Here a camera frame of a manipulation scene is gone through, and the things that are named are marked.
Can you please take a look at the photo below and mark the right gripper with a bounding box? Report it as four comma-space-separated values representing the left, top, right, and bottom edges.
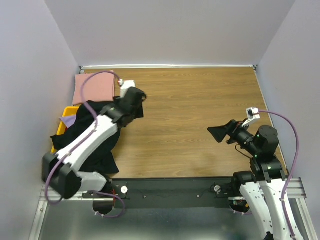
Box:
207, 118, 261, 156

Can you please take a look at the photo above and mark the black t-shirt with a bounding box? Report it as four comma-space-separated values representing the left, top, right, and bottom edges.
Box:
43, 97, 144, 178

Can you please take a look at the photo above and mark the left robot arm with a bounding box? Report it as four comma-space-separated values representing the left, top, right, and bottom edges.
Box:
42, 86, 147, 200

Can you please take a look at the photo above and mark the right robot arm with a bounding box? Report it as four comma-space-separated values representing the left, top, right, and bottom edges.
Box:
207, 120, 304, 240

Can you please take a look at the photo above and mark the pink folded t-shirt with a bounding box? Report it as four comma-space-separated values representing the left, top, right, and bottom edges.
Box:
72, 73, 115, 105

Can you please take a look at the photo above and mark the yellow plastic bin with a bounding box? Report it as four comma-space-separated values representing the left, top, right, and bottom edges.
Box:
50, 106, 81, 153

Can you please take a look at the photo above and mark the lavender t-shirt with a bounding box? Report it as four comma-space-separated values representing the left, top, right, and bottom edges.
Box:
59, 114, 77, 128

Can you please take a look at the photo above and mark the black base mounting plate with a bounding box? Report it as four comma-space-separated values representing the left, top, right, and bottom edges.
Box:
82, 177, 250, 215

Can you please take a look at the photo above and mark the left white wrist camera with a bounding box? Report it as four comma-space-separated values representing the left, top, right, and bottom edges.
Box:
117, 79, 136, 98

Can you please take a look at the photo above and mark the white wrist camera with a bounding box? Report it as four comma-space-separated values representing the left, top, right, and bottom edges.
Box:
117, 79, 136, 98
241, 107, 260, 128

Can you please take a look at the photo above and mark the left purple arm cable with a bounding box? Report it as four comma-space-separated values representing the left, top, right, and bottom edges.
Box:
44, 70, 121, 205

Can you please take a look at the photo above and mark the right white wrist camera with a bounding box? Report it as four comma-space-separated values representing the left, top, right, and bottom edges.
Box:
241, 107, 260, 128

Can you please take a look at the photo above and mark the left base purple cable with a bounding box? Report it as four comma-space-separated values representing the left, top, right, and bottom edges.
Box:
94, 191, 128, 219

